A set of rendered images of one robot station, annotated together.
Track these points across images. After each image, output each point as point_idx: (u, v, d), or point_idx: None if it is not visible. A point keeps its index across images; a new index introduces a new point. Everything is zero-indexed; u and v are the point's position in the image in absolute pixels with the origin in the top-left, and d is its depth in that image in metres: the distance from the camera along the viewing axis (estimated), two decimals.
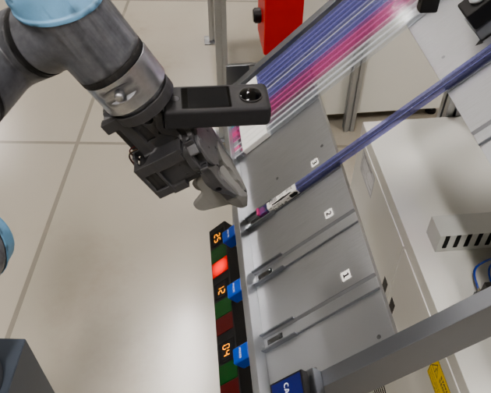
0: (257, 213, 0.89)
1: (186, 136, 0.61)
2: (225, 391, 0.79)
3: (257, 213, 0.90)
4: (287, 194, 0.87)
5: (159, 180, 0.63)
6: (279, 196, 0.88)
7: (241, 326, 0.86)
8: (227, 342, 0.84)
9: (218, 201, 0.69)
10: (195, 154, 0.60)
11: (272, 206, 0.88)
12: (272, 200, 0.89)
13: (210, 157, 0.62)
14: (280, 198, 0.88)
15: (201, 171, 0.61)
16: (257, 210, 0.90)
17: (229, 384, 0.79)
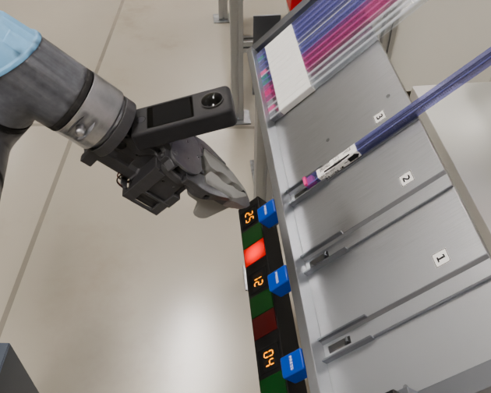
0: (305, 183, 0.70)
1: (161, 152, 0.62)
2: None
3: (305, 182, 0.70)
4: (345, 157, 0.67)
5: (150, 199, 0.65)
6: (333, 161, 0.69)
7: (286, 327, 0.66)
8: (270, 348, 0.64)
9: (217, 207, 0.69)
10: (171, 169, 0.62)
11: (324, 173, 0.69)
12: (324, 165, 0.69)
13: (188, 168, 0.63)
14: (335, 163, 0.68)
15: (182, 183, 0.62)
16: (304, 179, 0.70)
17: None
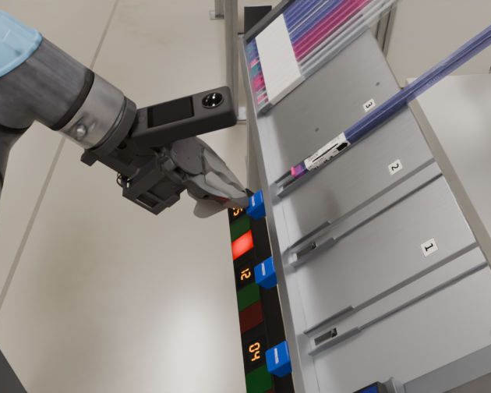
0: (293, 173, 0.68)
1: (161, 152, 0.62)
2: None
3: (293, 172, 0.68)
4: (333, 146, 0.66)
5: (150, 199, 0.65)
6: (322, 150, 0.67)
7: (273, 320, 0.65)
8: (256, 342, 0.63)
9: (217, 207, 0.69)
10: (172, 168, 0.62)
11: (312, 163, 0.67)
12: (312, 155, 0.68)
13: (188, 168, 0.63)
14: (323, 152, 0.67)
15: (182, 183, 0.62)
16: (292, 169, 0.69)
17: None
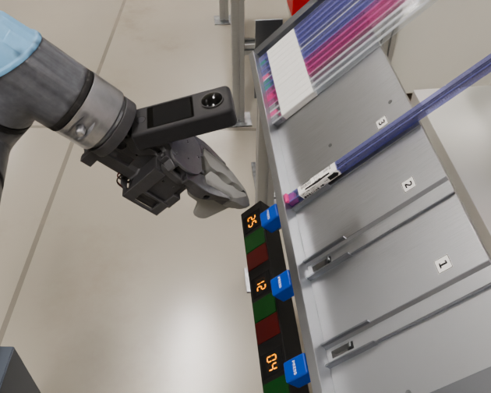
0: (287, 200, 0.72)
1: (161, 152, 0.62)
2: None
3: (286, 200, 0.72)
4: (325, 176, 0.69)
5: (150, 199, 0.65)
6: (314, 178, 0.70)
7: (289, 331, 0.67)
8: (273, 353, 0.65)
9: (217, 207, 0.69)
10: (172, 169, 0.62)
11: (305, 190, 0.71)
12: (305, 183, 0.71)
13: (188, 168, 0.63)
14: (316, 181, 0.70)
15: (182, 183, 0.62)
16: (286, 196, 0.72)
17: None
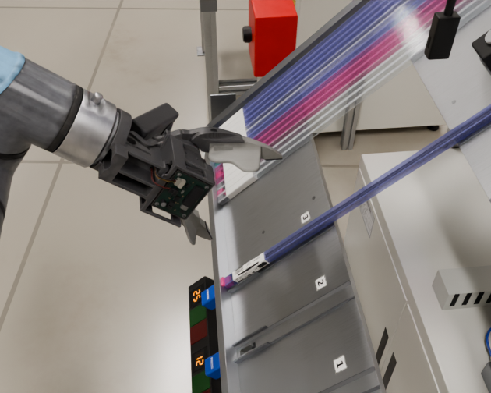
0: (222, 284, 0.80)
1: (161, 139, 0.63)
2: None
3: (222, 283, 0.80)
4: (255, 265, 0.77)
5: (195, 170, 0.60)
6: (246, 266, 0.78)
7: None
8: None
9: (250, 154, 0.64)
10: (181, 132, 0.64)
11: (238, 276, 0.78)
12: (238, 269, 0.79)
13: (189, 138, 0.65)
14: (247, 268, 0.78)
15: (183, 132, 0.63)
16: (222, 279, 0.80)
17: None
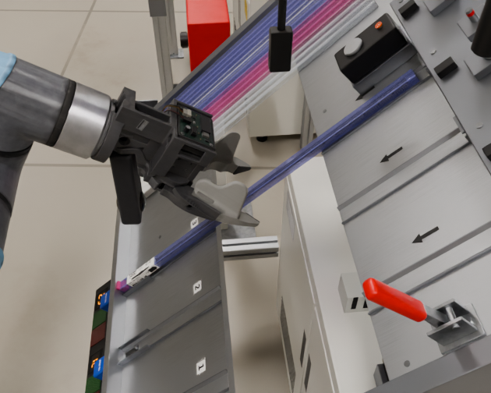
0: (117, 288, 0.81)
1: None
2: None
3: (117, 287, 0.81)
4: (146, 269, 0.79)
5: (190, 118, 0.65)
6: (139, 270, 0.80)
7: None
8: None
9: (226, 147, 0.72)
10: None
11: (131, 281, 0.80)
12: (132, 273, 0.81)
13: None
14: (139, 272, 0.80)
15: None
16: (118, 283, 0.82)
17: None
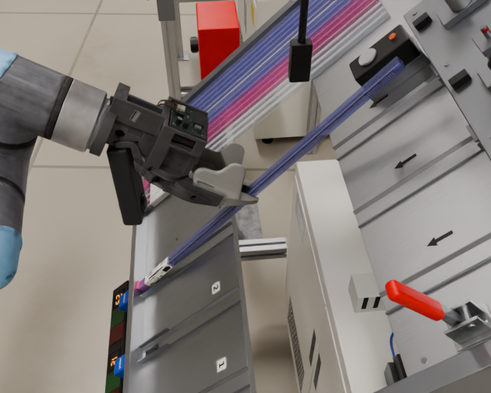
0: (136, 287, 0.84)
1: None
2: None
3: (136, 286, 0.84)
4: (160, 269, 0.81)
5: None
6: (154, 270, 0.82)
7: None
8: None
9: (231, 162, 0.71)
10: None
11: (148, 280, 0.83)
12: (150, 273, 0.83)
13: None
14: (154, 272, 0.82)
15: None
16: (136, 283, 0.85)
17: None
